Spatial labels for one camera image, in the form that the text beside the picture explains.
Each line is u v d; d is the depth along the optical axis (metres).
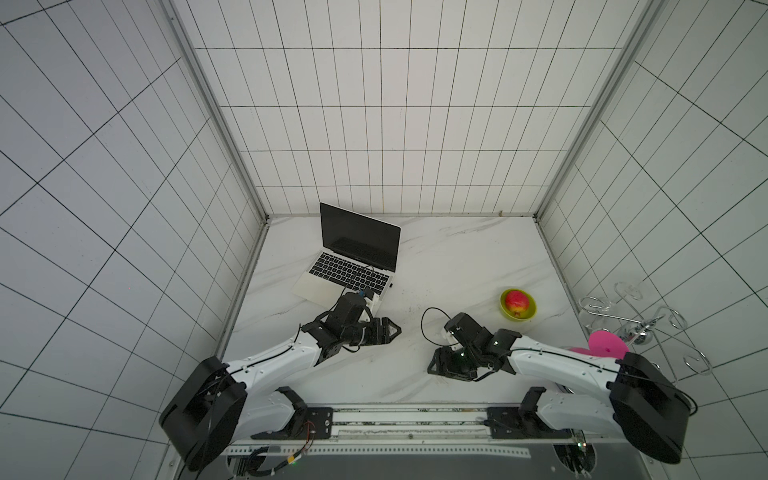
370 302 0.78
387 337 0.72
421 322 0.74
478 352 0.64
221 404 0.41
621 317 0.61
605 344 0.58
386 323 0.74
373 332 0.73
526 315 0.90
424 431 0.73
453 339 0.68
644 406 0.41
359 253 1.09
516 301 0.90
